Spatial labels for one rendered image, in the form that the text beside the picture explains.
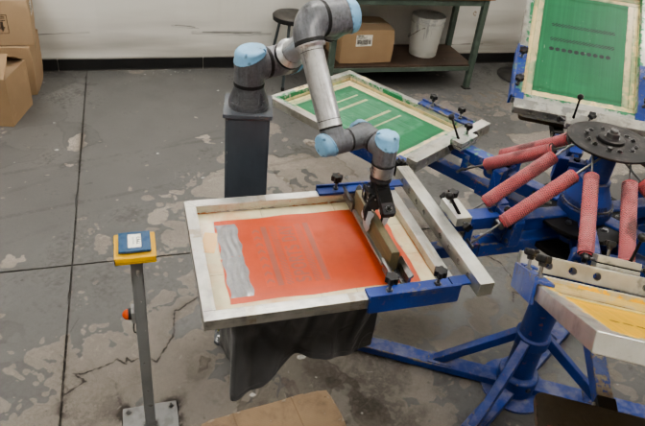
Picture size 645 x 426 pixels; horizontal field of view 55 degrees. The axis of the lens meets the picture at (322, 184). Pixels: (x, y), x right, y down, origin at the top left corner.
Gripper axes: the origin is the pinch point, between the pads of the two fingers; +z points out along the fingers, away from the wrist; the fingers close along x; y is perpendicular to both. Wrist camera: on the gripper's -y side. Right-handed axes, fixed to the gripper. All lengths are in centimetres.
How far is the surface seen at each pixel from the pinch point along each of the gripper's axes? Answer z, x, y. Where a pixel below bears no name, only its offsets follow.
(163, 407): 101, 72, 20
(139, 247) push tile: 5, 76, 8
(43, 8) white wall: 48, 140, 380
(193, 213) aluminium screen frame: 3, 58, 21
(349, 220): 6.3, 3.5, 14.0
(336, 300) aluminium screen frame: 2.7, 21.8, -28.0
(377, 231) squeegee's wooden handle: -3.3, 1.5, -5.7
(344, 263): 6.3, 12.8, -8.4
